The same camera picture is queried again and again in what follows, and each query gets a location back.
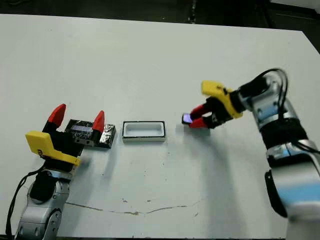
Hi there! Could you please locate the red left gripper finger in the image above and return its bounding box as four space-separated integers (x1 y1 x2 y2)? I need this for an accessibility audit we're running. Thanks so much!
91 110 105 147
42 103 67 133

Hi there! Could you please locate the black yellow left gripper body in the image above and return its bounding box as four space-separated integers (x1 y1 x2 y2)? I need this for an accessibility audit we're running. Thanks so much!
24 129 95 173

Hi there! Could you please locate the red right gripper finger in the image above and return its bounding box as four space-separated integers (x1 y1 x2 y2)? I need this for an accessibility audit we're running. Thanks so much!
188 117 213 130
190 102 213 118

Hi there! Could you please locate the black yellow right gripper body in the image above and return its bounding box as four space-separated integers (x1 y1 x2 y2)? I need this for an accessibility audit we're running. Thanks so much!
201 80 243 129

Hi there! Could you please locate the black camera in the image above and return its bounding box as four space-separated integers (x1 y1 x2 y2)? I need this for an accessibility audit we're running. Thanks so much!
181 112 194 125

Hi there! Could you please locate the black foil-wrapped block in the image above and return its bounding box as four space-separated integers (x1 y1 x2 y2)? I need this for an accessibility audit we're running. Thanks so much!
65 119 118 150

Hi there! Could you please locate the white furniture panel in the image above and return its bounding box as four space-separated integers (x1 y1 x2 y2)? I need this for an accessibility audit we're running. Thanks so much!
269 0 320 8

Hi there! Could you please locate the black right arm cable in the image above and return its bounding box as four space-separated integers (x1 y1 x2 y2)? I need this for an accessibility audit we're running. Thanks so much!
259 67 320 154

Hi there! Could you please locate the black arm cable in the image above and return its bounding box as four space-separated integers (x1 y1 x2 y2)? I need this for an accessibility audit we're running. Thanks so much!
259 67 320 154
4 166 49 237

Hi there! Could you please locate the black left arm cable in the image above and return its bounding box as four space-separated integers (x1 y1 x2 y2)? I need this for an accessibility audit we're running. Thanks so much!
4 166 49 237

